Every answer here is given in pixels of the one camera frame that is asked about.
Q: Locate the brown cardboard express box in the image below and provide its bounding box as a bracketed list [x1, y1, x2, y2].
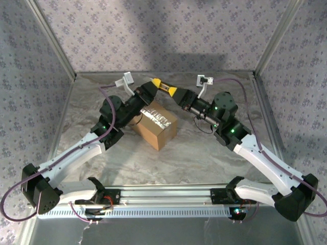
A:
[129, 99, 179, 152]

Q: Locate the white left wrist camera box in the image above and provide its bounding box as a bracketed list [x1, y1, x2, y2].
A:
[114, 72, 135, 94]

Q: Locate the clear shiny tape strip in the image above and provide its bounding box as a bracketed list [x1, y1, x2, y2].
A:
[139, 106, 172, 129]

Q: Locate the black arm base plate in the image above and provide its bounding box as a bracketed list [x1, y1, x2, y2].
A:
[209, 187, 258, 222]
[74, 187, 122, 223]

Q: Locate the white slotted cable duct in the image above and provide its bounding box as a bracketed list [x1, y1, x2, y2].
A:
[37, 207, 252, 219]

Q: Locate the aluminium floor rail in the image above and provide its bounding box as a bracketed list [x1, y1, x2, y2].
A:
[19, 76, 77, 245]
[251, 71, 316, 245]

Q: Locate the aluminium frame post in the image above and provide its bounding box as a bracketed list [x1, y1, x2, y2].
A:
[25, 0, 77, 80]
[252, 0, 306, 77]

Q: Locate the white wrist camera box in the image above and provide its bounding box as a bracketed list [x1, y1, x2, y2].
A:
[114, 72, 135, 94]
[196, 75, 214, 99]

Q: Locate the white torn film scrap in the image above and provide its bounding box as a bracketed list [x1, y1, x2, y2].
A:
[76, 224, 90, 244]

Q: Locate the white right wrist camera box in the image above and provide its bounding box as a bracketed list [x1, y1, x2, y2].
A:
[196, 75, 214, 99]

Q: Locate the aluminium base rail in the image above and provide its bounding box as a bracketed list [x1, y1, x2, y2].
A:
[28, 184, 306, 208]

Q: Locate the purple camera cable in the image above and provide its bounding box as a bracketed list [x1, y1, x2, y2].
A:
[0, 83, 118, 225]
[213, 78, 322, 224]

